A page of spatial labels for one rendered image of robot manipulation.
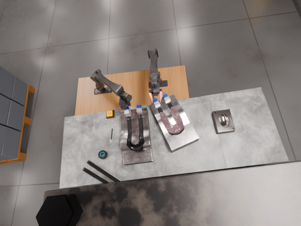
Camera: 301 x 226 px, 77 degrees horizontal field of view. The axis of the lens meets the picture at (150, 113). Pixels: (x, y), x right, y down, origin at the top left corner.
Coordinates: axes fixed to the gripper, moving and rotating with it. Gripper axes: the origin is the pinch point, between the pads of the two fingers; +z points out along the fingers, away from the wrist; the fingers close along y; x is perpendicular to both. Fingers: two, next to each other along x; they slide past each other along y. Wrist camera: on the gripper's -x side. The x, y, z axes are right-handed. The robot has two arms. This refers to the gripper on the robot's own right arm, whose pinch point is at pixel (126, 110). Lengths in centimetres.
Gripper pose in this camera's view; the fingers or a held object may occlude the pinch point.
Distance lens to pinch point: 179.2
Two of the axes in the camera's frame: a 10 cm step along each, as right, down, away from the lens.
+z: 1.6, 7.7, 6.1
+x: -0.3, -6.2, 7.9
